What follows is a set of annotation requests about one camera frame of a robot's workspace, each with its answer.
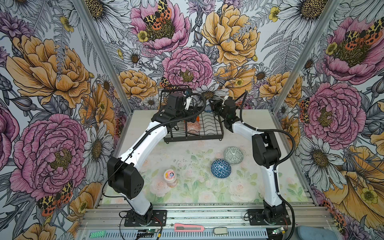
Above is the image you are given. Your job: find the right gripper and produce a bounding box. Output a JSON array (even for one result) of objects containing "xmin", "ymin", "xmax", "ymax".
[{"xmin": 209, "ymin": 98, "xmax": 229, "ymax": 119}]

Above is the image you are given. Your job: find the blue floral ceramic bowl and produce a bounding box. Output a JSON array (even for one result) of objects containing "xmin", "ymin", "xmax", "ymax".
[{"xmin": 204, "ymin": 104, "xmax": 213, "ymax": 113}]

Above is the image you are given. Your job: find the black wire dish rack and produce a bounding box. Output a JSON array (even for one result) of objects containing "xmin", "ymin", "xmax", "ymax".
[{"xmin": 159, "ymin": 85, "xmax": 224, "ymax": 144}]

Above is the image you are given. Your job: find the orange patterned ceramic bowl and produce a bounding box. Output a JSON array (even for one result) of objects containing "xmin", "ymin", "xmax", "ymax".
[{"xmin": 186, "ymin": 121, "xmax": 201, "ymax": 135}]

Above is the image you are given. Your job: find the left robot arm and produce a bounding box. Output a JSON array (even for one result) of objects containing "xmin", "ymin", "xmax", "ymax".
[{"xmin": 106, "ymin": 93, "xmax": 206, "ymax": 226}]

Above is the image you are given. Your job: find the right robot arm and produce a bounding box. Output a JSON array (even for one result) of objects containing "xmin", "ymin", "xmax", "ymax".
[{"xmin": 209, "ymin": 99, "xmax": 293, "ymax": 224}]

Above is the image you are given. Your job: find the green patterned ceramic bowl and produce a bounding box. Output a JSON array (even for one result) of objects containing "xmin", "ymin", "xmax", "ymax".
[{"xmin": 224, "ymin": 147, "xmax": 244, "ymax": 165}]

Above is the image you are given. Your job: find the dark blue patterned bowl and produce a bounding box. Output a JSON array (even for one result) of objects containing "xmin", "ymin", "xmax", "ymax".
[{"xmin": 211, "ymin": 159, "xmax": 232, "ymax": 179}]

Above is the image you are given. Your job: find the pink lidded small jar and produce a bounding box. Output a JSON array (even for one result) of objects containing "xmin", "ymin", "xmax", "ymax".
[{"xmin": 164, "ymin": 169, "xmax": 178, "ymax": 188}]

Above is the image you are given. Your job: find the grey oval object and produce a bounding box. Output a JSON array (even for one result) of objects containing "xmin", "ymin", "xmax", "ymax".
[{"xmin": 213, "ymin": 227, "xmax": 228, "ymax": 236}]

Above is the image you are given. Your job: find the pink utility knife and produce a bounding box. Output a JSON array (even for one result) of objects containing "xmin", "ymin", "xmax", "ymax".
[{"xmin": 174, "ymin": 223, "xmax": 205, "ymax": 233}]

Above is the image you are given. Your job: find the blue cloth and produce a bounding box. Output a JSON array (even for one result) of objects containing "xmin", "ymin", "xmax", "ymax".
[{"xmin": 297, "ymin": 226, "xmax": 338, "ymax": 240}]

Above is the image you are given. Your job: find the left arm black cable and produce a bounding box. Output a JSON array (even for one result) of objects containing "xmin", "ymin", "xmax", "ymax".
[{"xmin": 101, "ymin": 92, "xmax": 207, "ymax": 199}]

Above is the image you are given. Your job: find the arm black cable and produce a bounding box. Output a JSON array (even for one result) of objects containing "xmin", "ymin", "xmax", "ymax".
[
  {"xmin": 101, "ymin": 92, "xmax": 207, "ymax": 199},
  {"xmin": 235, "ymin": 90, "xmax": 297, "ymax": 240}
]

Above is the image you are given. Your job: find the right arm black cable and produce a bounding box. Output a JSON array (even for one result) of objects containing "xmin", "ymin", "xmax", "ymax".
[{"xmin": 235, "ymin": 90, "xmax": 297, "ymax": 240}]

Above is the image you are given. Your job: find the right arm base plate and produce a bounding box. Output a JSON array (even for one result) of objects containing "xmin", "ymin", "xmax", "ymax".
[{"xmin": 245, "ymin": 209, "xmax": 292, "ymax": 226}]

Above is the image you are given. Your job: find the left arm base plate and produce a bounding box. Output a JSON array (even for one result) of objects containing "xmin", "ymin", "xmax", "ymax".
[{"xmin": 124, "ymin": 210, "xmax": 168, "ymax": 227}]

